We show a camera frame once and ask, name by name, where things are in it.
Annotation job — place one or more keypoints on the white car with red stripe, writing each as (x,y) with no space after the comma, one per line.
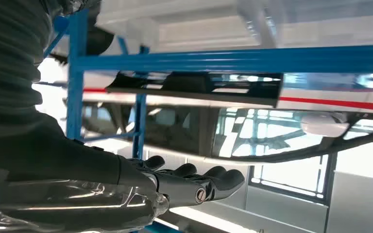
(334,96)

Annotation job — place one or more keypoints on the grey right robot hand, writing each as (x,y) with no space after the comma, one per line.
(77,167)

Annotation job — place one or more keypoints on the blue metal shelf rack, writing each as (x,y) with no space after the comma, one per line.
(205,59)

